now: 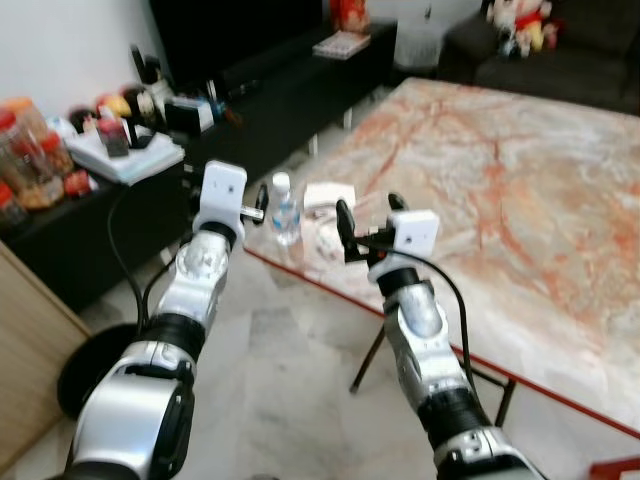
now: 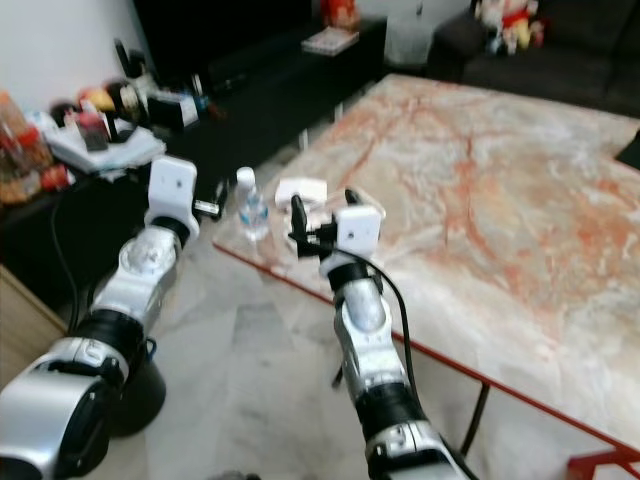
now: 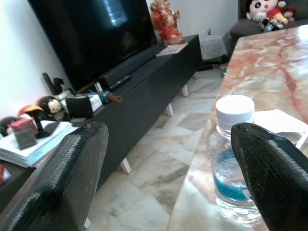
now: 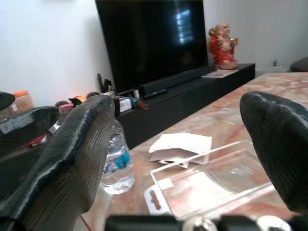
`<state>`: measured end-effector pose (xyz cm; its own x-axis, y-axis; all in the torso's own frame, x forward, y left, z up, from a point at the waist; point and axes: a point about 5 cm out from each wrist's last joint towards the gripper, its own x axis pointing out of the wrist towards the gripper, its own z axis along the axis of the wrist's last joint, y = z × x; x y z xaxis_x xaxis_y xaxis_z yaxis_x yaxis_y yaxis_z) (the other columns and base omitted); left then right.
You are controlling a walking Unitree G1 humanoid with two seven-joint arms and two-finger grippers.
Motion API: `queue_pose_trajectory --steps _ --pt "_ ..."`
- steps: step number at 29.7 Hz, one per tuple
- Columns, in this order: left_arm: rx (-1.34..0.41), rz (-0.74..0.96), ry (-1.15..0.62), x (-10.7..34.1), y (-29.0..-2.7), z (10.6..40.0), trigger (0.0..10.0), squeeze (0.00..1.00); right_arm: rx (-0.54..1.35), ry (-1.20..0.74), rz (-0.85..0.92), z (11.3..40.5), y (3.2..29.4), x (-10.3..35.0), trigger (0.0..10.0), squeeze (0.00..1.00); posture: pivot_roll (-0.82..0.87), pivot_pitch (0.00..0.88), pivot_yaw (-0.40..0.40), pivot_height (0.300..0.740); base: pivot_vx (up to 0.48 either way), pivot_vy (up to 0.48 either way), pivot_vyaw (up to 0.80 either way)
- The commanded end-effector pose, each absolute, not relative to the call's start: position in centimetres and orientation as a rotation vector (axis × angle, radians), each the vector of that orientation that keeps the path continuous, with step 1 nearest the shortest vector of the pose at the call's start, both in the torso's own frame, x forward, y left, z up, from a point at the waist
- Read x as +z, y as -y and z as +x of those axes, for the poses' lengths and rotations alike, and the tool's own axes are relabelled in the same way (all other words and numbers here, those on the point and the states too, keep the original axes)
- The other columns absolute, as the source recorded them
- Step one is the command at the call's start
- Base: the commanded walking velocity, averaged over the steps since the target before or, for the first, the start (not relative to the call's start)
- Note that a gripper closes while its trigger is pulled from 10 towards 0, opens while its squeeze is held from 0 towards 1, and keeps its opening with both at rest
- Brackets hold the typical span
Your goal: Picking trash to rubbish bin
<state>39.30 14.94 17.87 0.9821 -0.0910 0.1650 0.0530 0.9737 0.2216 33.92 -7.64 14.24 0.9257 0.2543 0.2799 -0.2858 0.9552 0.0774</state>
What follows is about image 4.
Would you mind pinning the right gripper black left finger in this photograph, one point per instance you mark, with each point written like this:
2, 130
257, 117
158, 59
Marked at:
69, 154

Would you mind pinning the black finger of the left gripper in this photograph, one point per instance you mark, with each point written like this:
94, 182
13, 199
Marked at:
24, 125
5, 101

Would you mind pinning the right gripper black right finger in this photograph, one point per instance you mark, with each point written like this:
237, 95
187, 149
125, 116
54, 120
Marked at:
281, 144

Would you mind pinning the orange lid plastic jar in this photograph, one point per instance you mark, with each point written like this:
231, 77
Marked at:
22, 101

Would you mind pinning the pink round container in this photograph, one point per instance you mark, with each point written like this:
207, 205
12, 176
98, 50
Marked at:
63, 106

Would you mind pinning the clear plastic water bottle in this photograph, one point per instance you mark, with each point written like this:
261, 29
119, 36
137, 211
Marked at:
119, 168

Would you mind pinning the black and yellow object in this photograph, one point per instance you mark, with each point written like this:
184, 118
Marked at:
77, 100

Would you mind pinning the small white carton box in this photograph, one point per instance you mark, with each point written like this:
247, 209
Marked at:
125, 104

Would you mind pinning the black upright router antennas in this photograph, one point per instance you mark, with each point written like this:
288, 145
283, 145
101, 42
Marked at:
103, 84

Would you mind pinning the dark grey sofa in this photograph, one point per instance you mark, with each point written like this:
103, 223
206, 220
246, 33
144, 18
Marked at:
300, 65

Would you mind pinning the clear plastic blister packaging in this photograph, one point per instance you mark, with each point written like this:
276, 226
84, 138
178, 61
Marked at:
202, 185

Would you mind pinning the white printed leaflet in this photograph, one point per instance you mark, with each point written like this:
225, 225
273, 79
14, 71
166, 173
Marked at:
219, 73

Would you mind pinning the white folded paper packaging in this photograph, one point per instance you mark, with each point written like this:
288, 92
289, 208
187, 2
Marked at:
183, 144

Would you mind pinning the black remote control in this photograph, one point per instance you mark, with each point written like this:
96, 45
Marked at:
155, 93

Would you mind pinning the long black TV cabinet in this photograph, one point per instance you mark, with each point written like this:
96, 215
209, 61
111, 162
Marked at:
183, 101

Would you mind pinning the red laughing Buddha statue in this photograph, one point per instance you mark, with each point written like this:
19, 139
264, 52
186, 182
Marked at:
222, 51

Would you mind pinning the black soundbar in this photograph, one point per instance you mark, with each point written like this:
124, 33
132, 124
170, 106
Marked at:
173, 79

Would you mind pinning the black flat screen television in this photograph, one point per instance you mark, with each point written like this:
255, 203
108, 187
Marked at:
149, 41

